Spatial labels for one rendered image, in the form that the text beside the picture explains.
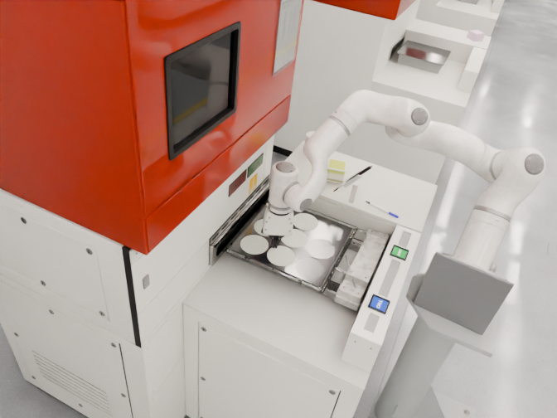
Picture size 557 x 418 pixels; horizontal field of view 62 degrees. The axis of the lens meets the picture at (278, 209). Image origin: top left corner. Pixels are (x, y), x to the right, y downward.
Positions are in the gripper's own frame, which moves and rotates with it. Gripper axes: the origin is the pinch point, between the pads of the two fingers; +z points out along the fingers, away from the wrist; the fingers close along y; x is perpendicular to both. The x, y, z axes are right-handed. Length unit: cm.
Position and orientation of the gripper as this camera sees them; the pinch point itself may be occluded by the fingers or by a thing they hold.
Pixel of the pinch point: (275, 241)
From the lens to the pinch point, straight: 163.9
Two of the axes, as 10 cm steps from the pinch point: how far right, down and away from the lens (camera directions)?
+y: 9.9, 0.6, 0.9
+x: -0.3, -6.3, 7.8
